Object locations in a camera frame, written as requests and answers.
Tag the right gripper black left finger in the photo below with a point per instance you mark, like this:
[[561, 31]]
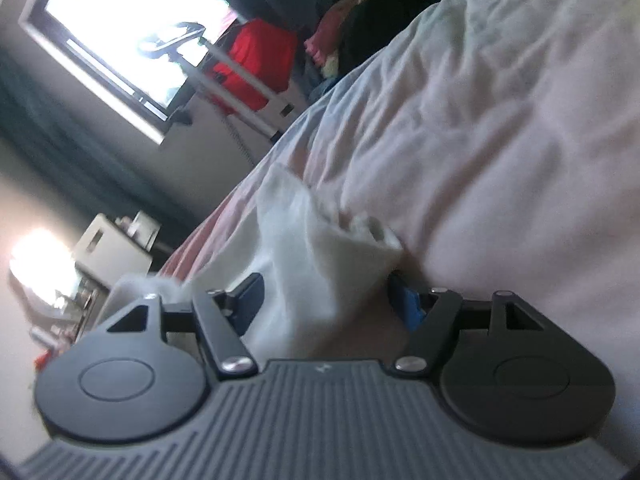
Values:
[[146, 369]]

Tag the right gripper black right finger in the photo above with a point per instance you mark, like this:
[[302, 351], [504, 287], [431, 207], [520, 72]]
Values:
[[501, 367]]

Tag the white zip jacket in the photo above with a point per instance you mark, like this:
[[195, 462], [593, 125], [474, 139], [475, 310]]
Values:
[[323, 277]]

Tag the pile of clothes on floor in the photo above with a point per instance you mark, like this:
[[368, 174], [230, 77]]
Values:
[[349, 33]]

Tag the white chair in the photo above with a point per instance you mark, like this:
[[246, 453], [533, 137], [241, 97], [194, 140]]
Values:
[[108, 249]]

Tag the pink pastel bed duvet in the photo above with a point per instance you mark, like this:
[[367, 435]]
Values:
[[499, 140]]

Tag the white metal stand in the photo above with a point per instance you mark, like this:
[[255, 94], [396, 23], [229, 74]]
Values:
[[194, 54]]

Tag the red bag on stand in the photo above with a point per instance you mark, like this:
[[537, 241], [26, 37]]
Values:
[[266, 51]]

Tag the window with dark frame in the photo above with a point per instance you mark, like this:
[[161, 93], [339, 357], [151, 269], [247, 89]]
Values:
[[104, 42]]

